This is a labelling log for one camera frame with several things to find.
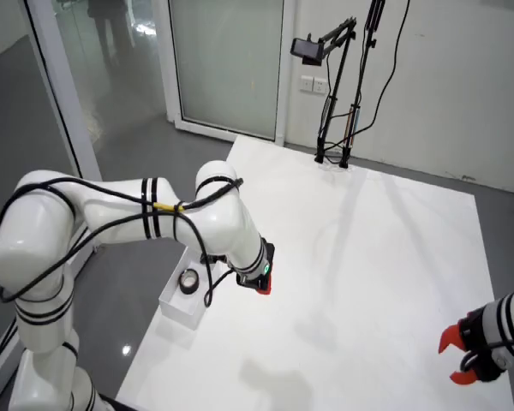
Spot black phone camera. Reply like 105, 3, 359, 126
290, 37, 325, 66

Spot dark-clothed person legs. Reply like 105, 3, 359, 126
87, 0, 134, 66

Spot white rectangular bin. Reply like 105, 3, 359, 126
158, 247, 218, 331

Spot white six-joint robot arm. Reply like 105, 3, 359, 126
0, 160, 270, 411

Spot yellow cable tape wrap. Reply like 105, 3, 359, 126
152, 200, 185, 214

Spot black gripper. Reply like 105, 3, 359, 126
235, 240, 277, 297
438, 310, 509, 384

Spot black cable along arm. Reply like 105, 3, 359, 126
0, 175, 245, 309

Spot gray metal partition frame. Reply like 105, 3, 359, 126
23, 0, 104, 275

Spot frosted glass door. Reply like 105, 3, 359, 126
167, 0, 291, 142

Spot black hanging cable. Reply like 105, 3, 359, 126
350, 0, 412, 140

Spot black vinyl electrical tape roll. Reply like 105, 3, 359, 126
178, 269, 200, 295

